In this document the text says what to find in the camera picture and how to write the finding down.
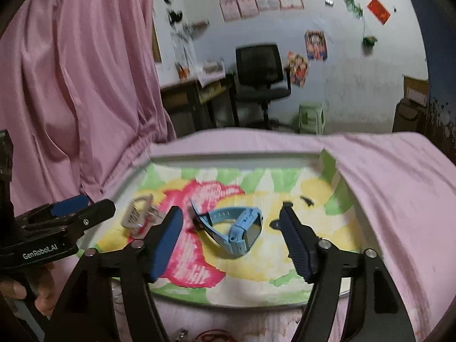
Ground hanging clear plastic bag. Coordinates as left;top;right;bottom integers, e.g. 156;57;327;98
171;28;196;68

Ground cardboard box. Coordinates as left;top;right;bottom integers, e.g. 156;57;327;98
402;75;430;107

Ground red paper wall decoration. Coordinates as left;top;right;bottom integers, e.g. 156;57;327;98
367;0;391;25

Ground person's left hand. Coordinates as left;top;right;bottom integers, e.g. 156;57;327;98
0;262;57;317

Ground light blue smartwatch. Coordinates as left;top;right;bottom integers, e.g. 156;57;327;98
190;199;264;259

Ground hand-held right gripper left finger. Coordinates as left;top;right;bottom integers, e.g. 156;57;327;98
43;206;184;342

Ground green plastic stool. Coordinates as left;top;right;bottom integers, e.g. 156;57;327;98
297;103;326;135

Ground dark wooden desk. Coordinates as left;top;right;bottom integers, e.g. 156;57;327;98
160;73;239;137

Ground pink curtain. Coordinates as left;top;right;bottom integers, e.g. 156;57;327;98
0;0;177;209

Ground red cord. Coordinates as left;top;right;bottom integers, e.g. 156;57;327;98
196;329;243;342

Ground pink bedsheet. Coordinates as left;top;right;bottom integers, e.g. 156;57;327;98
46;128;453;342

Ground silver belt buckle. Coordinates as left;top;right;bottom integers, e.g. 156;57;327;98
121;194;166;237

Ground dark box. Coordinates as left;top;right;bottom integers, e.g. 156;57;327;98
392;100;428;134

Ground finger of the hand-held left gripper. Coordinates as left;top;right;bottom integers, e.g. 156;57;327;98
14;194;94;227
21;199;117;243

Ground cartoon wall poster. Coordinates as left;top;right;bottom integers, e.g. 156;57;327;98
287;52;309;87
304;29;328;62

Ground black office chair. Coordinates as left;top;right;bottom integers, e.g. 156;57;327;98
233;44;293;127

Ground blue printed wall cloth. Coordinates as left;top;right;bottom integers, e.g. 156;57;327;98
402;0;456;157

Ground green wall decoration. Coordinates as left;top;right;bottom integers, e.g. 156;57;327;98
344;0;364;18

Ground white tray with colourful liner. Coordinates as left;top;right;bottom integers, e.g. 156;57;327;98
85;149;383;309

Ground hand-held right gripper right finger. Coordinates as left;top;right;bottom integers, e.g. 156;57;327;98
270;202;417;342

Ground pile of papers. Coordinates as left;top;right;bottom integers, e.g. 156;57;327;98
198;60;226;87

